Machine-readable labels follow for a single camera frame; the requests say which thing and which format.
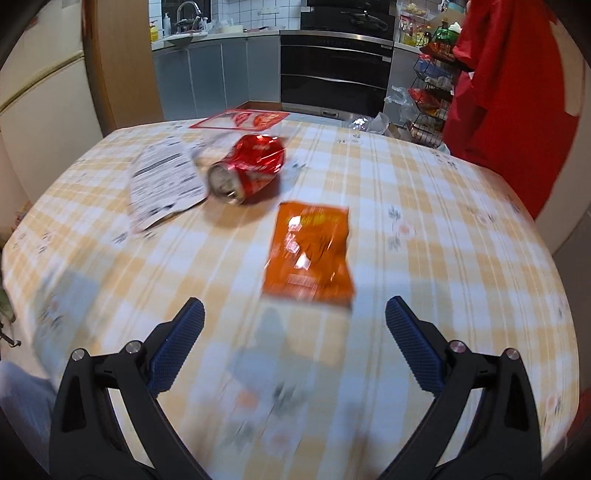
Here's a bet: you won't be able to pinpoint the yellow checked floral tablecloth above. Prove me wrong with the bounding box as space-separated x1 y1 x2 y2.
2 121 579 479

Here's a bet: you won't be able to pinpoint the orange snack packet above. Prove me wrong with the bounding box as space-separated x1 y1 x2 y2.
263 201 355 306

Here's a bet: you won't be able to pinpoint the white printed paper receipt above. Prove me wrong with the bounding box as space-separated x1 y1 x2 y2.
128 136 208 233

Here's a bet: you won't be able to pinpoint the cream refrigerator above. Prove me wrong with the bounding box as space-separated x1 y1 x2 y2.
1 1 103 202

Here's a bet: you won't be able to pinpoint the red hanging apron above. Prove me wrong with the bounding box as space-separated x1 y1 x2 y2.
444 1 585 217

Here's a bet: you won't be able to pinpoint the crushed red soda can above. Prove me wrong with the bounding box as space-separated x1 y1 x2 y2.
206 134 286 204

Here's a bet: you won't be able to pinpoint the red and white flat packet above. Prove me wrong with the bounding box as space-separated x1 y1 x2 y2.
190 109 290 132

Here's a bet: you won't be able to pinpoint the grey kitchen cabinets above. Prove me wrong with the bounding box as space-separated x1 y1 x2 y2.
152 32 280 121

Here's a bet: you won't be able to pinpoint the black built-in oven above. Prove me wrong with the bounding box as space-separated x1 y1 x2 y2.
280 1 396 116

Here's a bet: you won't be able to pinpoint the chrome kitchen faucet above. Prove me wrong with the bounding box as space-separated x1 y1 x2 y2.
174 1 207 33

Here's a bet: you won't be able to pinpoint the wire storage rack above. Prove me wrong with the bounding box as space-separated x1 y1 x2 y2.
384 1 465 148

